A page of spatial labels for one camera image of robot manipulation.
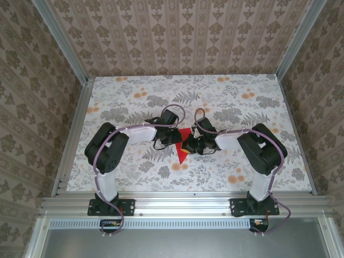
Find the red paper sheet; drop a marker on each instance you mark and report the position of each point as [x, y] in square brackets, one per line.
[182, 158]

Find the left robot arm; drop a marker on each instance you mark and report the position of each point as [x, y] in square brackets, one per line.
[139, 134]

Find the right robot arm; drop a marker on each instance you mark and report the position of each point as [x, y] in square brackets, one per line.
[228, 141]

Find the grey metal sheet panel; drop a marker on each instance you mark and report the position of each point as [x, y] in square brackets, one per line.
[182, 244]

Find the floral table mat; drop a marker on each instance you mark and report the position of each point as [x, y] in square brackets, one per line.
[228, 88]

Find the black connector board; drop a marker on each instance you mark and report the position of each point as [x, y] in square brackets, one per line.
[258, 229]
[106, 229]

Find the long aluminium frame rail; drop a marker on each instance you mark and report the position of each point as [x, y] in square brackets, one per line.
[182, 204]

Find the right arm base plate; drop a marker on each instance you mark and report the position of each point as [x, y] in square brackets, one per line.
[236, 208]

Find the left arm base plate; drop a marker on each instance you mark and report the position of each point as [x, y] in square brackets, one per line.
[129, 207]

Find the aluminium side rail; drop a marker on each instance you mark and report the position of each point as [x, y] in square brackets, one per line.
[297, 134]
[78, 118]

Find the aluminium frame post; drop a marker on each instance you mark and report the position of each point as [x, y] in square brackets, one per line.
[297, 40]
[64, 43]

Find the short aluminium frame rail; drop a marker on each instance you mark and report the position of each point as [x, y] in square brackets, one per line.
[36, 239]
[328, 239]

